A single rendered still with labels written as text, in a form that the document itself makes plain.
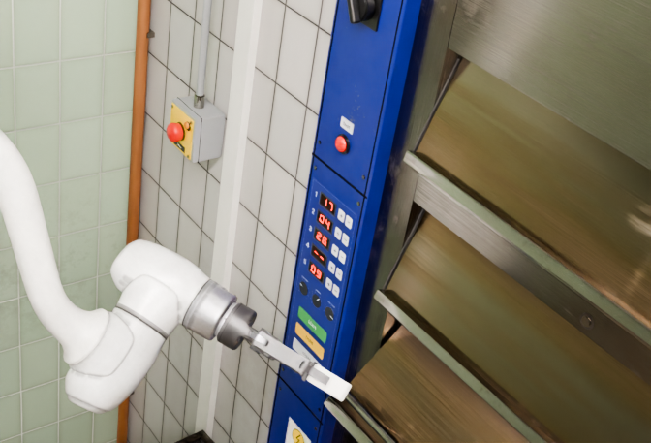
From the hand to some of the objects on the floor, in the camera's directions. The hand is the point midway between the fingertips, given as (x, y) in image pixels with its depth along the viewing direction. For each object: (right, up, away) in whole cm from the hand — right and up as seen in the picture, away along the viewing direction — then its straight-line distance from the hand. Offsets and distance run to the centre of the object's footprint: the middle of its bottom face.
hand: (330, 384), depth 163 cm
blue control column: (+56, -81, +138) cm, 170 cm away
